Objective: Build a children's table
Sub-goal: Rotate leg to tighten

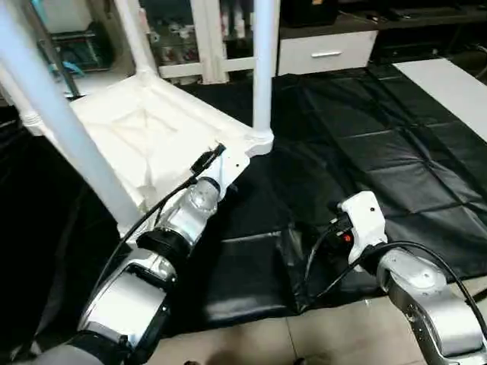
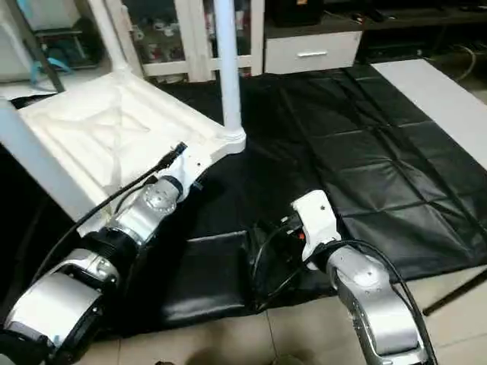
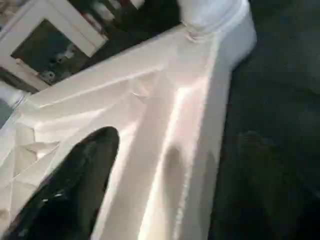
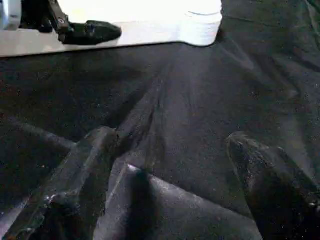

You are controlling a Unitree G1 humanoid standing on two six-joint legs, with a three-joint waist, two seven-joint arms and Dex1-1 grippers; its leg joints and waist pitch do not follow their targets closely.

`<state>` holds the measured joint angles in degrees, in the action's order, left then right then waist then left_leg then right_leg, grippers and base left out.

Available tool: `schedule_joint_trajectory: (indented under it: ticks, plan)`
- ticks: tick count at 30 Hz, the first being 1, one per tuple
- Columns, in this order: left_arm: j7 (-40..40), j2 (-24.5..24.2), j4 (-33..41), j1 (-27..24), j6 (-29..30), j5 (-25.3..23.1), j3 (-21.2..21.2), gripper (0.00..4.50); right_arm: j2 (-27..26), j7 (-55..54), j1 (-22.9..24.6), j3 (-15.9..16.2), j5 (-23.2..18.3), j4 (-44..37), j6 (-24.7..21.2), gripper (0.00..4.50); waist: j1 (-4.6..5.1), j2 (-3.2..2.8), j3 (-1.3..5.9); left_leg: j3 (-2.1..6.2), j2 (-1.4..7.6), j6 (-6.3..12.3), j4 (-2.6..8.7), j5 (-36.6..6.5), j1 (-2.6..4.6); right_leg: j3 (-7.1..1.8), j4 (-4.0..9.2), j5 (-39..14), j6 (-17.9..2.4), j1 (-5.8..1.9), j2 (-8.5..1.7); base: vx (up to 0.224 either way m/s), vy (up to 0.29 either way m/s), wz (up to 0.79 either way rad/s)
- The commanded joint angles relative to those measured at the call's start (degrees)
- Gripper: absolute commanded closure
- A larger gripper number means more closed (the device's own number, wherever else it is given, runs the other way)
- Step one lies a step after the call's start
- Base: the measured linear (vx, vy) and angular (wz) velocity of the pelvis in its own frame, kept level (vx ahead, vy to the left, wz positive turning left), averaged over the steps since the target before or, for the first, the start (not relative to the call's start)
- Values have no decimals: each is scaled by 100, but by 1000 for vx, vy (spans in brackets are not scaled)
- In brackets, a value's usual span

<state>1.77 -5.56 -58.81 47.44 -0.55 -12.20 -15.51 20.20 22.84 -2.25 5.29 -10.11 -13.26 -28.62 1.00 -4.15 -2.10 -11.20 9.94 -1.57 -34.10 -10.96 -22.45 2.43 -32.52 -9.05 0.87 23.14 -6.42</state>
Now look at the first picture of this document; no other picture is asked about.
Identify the white drawer unit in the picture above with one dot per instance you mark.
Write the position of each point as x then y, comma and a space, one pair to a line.
327, 53

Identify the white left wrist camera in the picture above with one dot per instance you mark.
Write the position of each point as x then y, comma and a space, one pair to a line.
232, 167

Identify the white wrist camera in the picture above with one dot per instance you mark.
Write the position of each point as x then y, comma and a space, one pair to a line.
232, 167
364, 220

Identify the white plastic table leg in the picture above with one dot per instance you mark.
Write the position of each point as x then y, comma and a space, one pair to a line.
137, 38
263, 68
19, 99
61, 114

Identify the white glass door cabinet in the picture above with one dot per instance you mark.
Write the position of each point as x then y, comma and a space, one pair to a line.
198, 38

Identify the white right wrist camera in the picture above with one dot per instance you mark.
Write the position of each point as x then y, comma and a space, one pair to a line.
364, 220

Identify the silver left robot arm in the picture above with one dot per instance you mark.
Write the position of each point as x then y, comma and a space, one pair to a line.
179, 228

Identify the black table mat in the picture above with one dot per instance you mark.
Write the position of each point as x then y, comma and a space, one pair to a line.
380, 167

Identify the turquoise plastic stand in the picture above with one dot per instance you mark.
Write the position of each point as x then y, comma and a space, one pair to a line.
64, 68

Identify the white plastic table top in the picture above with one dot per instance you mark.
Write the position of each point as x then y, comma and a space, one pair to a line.
144, 129

